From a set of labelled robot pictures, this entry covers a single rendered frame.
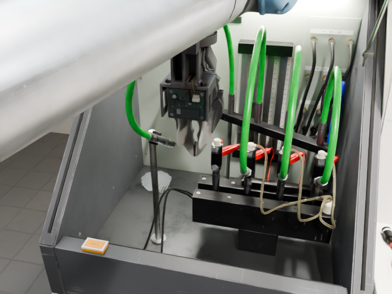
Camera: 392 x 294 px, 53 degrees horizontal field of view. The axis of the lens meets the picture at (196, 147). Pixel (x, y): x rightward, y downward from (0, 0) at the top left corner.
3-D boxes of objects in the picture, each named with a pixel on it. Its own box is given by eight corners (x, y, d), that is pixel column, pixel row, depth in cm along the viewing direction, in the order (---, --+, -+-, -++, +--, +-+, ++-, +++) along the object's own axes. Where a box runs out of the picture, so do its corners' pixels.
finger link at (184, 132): (169, 167, 64) (167, 116, 59) (179, 149, 69) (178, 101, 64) (188, 170, 63) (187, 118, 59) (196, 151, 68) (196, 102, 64)
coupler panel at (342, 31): (292, 128, 114) (307, 18, 98) (292, 123, 117) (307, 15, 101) (339, 133, 111) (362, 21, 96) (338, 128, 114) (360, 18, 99)
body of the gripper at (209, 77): (159, 121, 58) (154, 39, 52) (175, 98, 65) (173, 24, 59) (209, 126, 56) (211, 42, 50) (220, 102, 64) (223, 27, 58)
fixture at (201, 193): (192, 242, 105) (191, 196, 97) (200, 218, 113) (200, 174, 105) (324, 265, 98) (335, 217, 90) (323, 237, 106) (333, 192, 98)
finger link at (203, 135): (188, 170, 63) (187, 118, 59) (196, 151, 68) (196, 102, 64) (206, 172, 63) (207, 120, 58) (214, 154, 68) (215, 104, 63)
